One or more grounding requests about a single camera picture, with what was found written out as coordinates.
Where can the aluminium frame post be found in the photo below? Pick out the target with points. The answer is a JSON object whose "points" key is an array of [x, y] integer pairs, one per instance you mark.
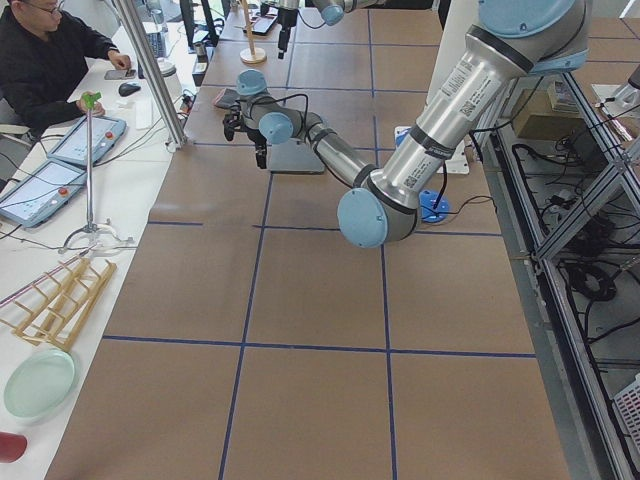
{"points": [[128, 16]]}

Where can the near teach pendant tablet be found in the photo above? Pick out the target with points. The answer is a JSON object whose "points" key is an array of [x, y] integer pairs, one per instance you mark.
{"points": [[39, 196]]}

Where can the grey pink folded cloth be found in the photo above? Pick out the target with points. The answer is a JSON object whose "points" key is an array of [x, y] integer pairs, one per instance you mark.
{"points": [[226, 98]]}

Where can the wooden dish rack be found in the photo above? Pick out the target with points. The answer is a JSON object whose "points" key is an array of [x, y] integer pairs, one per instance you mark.
{"points": [[54, 308]]}

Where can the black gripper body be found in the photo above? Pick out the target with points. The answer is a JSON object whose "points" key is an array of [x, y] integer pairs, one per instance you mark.
{"points": [[285, 19], [258, 139]]}

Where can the silver grey laptop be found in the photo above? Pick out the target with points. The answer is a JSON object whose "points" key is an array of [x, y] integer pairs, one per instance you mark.
{"points": [[294, 157]]}

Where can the white plastic basket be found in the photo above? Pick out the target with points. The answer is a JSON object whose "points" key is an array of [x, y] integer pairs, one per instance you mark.
{"points": [[626, 403]]}

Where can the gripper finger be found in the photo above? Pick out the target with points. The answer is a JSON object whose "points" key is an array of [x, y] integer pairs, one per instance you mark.
{"points": [[283, 43], [261, 157]]}

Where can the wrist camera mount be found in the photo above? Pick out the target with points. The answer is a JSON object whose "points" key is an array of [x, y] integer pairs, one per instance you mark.
{"points": [[233, 123]]}

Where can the pale green plate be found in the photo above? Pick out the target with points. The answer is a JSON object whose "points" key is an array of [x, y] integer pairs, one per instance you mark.
{"points": [[39, 384]]}

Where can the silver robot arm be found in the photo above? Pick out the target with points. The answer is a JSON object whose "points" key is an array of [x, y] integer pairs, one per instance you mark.
{"points": [[507, 40], [331, 12]]}

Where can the teach pendant tablet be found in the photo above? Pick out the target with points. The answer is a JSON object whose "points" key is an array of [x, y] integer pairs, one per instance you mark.
{"points": [[39, 196], [74, 146]]}

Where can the black smartphone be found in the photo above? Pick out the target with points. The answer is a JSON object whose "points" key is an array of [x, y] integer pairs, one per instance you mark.
{"points": [[120, 74]]}

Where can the far teach pendant tablet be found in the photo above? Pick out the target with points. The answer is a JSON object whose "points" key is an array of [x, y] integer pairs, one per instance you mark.
{"points": [[74, 146]]}

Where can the red cylinder cup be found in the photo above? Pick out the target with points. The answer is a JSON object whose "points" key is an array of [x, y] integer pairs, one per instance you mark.
{"points": [[12, 446]]}

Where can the wooden mug tree stand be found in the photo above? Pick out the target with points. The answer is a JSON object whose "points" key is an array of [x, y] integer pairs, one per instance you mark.
{"points": [[252, 55]]}

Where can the person in black jacket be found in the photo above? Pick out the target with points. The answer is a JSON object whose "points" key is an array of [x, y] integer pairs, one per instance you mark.
{"points": [[43, 60]]}

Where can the black computer mouse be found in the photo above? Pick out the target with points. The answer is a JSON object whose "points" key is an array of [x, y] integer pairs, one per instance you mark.
{"points": [[128, 88]]}

